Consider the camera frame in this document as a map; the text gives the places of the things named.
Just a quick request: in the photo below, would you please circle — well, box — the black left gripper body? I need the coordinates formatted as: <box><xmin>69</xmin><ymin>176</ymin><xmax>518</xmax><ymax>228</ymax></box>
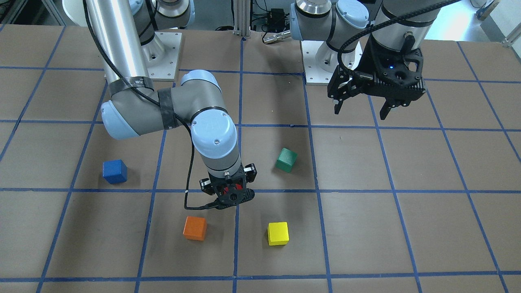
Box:
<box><xmin>327</xmin><ymin>37</ymin><xmax>420</xmax><ymax>115</ymax></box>

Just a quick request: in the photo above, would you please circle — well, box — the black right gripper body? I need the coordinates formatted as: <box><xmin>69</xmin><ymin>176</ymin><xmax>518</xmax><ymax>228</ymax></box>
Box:
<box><xmin>199</xmin><ymin>163</ymin><xmax>258</xmax><ymax>195</ymax></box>

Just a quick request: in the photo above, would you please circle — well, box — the red wooden block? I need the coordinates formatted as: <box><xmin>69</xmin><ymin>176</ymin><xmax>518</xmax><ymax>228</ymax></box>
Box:
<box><xmin>223</xmin><ymin>184</ymin><xmax>243</xmax><ymax>194</ymax></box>

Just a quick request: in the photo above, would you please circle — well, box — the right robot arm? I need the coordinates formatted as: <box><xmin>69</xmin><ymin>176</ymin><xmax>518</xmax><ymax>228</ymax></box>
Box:
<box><xmin>83</xmin><ymin>0</ymin><xmax>256</xmax><ymax>204</ymax></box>

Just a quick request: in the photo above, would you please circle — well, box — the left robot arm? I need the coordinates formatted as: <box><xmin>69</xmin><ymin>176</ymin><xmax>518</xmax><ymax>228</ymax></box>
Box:
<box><xmin>289</xmin><ymin>0</ymin><xmax>445</xmax><ymax>120</ymax></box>

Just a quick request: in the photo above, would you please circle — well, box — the orange wooden block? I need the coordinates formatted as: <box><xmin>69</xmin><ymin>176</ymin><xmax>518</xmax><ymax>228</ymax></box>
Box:
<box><xmin>183</xmin><ymin>216</ymin><xmax>207</xmax><ymax>241</ymax></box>

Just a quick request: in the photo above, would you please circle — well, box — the green wooden block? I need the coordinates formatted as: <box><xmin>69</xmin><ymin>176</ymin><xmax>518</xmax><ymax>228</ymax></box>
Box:
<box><xmin>275</xmin><ymin>148</ymin><xmax>298</xmax><ymax>173</ymax></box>

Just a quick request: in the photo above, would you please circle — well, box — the yellow wooden block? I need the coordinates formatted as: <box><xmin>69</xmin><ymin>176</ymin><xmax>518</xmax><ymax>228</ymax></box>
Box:
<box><xmin>267</xmin><ymin>221</ymin><xmax>289</xmax><ymax>246</ymax></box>

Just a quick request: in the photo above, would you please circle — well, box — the blue wooden block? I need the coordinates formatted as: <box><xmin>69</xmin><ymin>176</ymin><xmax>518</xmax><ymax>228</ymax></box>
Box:
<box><xmin>102</xmin><ymin>160</ymin><xmax>128</xmax><ymax>185</ymax></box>

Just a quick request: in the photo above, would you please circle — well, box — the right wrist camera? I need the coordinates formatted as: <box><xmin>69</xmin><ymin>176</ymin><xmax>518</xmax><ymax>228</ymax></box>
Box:
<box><xmin>210</xmin><ymin>188</ymin><xmax>255</xmax><ymax>210</ymax></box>

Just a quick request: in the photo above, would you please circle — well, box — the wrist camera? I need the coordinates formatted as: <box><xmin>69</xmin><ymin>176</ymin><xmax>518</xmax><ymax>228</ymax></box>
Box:
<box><xmin>354</xmin><ymin>42</ymin><xmax>426</xmax><ymax>107</ymax></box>
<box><xmin>210</xmin><ymin>188</ymin><xmax>255</xmax><ymax>210</ymax></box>

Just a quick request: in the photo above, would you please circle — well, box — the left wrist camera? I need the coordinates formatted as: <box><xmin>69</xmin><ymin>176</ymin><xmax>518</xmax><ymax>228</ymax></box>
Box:
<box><xmin>354</xmin><ymin>42</ymin><xmax>426</xmax><ymax>107</ymax></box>

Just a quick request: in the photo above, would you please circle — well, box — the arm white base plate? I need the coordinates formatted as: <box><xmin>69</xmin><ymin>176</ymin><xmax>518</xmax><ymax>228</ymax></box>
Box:
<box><xmin>105</xmin><ymin>32</ymin><xmax>183</xmax><ymax>82</ymax></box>
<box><xmin>301</xmin><ymin>41</ymin><xmax>338</xmax><ymax>86</ymax></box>

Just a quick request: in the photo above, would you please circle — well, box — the aluminium frame post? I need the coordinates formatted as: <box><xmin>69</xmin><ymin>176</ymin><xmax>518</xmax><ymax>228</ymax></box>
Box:
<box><xmin>231</xmin><ymin>0</ymin><xmax>252</xmax><ymax>39</ymax></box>

